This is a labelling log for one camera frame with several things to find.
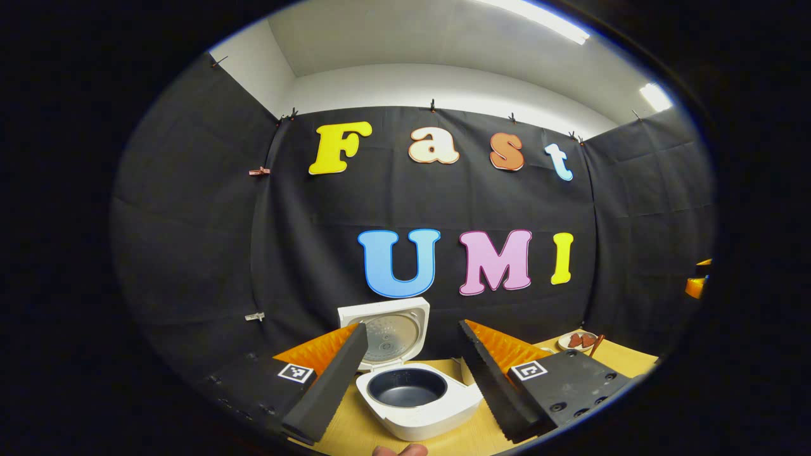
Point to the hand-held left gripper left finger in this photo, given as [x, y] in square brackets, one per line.
[326, 386]

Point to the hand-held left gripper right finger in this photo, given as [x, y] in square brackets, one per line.
[494, 389]

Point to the white rice cooker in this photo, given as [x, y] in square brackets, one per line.
[443, 411]

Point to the brown wooden spoon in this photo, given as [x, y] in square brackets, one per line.
[597, 345]

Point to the white round plate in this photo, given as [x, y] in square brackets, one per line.
[564, 345]

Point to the red meat piece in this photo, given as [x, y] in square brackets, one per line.
[589, 341]
[575, 341]

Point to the small ceiling light panel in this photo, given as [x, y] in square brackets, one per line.
[656, 97]

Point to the black backdrop cloth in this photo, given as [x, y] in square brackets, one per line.
[412, 196]

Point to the pink cloth clip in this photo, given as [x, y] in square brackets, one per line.
[259, 171]

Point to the long ceiling light strip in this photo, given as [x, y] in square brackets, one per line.
[545, 19]

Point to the row of black clips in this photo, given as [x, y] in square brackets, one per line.
[433, 104]

